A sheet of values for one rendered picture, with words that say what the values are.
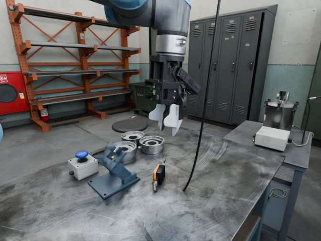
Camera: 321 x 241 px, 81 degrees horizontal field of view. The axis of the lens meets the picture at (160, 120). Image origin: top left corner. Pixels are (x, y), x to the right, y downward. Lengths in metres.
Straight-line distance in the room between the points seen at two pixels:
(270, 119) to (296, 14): 2.54
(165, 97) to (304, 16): 3.38
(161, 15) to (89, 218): 0.50
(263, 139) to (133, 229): 0.93
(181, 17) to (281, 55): 3.30
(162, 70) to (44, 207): 0.46
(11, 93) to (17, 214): 3.61
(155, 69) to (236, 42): 2.99
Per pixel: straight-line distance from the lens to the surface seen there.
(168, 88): 0.46
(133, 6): 0.35
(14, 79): 4.13
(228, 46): 3.45
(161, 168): 0.60
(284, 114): 1.41
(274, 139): 1.22
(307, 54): 3.66
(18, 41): 4.15
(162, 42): 0.47
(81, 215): 0.55
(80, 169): 0.66
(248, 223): 0.91
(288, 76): 3.68
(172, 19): 0.47
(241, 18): 3.44
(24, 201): 0.66
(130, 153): 0.72
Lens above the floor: 1.16
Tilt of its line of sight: 17 degrees down
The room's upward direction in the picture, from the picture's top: straight up
